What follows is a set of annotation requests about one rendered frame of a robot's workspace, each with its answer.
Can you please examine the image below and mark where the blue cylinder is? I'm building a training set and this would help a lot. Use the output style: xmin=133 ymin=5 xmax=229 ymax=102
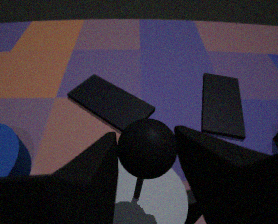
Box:
xmin=0 ymin=123 xmax=32 ymax=177

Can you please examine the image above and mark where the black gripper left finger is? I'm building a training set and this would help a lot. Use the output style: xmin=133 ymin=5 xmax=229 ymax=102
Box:
xmin=0 ymin=132 xmax=118 ymax=224

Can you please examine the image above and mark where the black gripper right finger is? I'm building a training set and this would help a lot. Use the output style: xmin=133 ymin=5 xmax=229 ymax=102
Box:
xmin=174 ymin=125 xmax=278 ymax=224

